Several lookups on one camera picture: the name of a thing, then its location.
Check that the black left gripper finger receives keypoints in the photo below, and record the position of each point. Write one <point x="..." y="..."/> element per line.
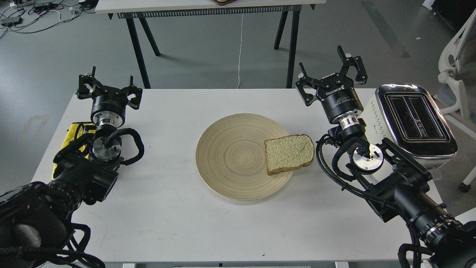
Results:
<point x="131" y="95"/>
<point x="89" y="87"/>

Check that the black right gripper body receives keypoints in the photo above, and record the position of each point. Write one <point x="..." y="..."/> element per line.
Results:
<point x="338" y="96"/>

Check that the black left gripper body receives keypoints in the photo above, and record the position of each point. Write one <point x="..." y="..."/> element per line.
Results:
<point x="110" y="99"/>

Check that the slice of brown bread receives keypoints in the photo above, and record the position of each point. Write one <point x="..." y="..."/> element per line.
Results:
<point x="289" y="153"/>

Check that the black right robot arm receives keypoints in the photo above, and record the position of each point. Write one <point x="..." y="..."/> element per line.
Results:
<point x="383" y="153"/>

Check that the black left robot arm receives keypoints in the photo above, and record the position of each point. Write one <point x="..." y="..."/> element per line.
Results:
<point x="36" y="219"/>

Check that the cream and chrome toaster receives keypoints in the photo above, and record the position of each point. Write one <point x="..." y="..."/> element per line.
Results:
<point x="408" y="116"/>

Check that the yellow cloth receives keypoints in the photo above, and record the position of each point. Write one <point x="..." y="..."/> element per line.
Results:
<point x="75" y="131"/>

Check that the white background table black legs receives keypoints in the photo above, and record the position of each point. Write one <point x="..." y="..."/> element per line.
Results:
<point x="130" y="10"/>

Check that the white office chair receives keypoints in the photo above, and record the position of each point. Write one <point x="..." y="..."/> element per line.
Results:
<point x="450" y="65"/>

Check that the round wooden plate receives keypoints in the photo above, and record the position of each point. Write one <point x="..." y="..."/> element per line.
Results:
<point x="231" y="157"/>

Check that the brown object on background table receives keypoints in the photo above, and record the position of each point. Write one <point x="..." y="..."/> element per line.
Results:
<point x="223" y="2"/>

